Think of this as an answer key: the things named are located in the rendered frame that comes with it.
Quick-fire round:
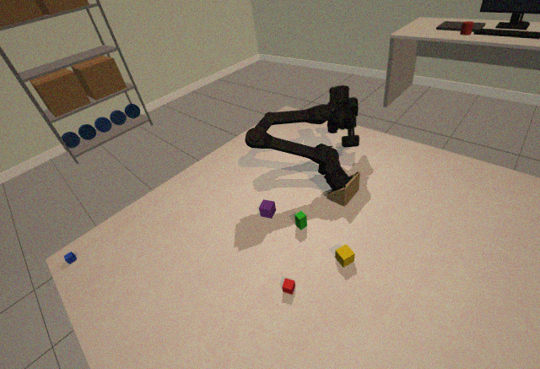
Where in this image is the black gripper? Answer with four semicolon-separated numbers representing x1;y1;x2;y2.
342;97;359;148

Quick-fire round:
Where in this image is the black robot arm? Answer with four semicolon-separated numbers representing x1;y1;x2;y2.
245;85;353;192

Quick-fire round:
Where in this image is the green block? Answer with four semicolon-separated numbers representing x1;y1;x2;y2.
295;221;307;230
294;211;307;225

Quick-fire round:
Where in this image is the purple block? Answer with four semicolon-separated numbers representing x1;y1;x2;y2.
259;199;276;219

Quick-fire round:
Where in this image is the small blue block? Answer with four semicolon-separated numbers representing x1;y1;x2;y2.
64;252;77;264

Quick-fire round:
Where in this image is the red block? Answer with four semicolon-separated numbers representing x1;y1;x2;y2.
282;278;295;295

